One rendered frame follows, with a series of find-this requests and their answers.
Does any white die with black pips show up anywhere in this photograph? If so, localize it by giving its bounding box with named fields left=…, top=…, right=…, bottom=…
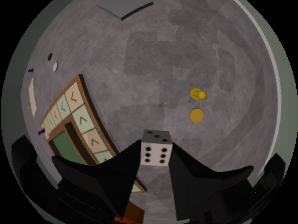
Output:
left=140, top=129, right=172, bottom=167

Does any yellow game pawn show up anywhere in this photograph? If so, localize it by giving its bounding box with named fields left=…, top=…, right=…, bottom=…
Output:
left=190, top=88, right=208, bottom=100

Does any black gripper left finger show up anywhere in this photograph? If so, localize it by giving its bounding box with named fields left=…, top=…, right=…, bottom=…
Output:
left=52, top=139, right=142, bottom=218

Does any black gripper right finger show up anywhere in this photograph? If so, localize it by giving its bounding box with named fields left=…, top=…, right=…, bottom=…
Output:
left=169, top=143, right=254, bottom=221

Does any yellow flat disc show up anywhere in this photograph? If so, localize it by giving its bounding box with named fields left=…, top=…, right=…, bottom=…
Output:
left=189, top=108, right=202, bottom=123

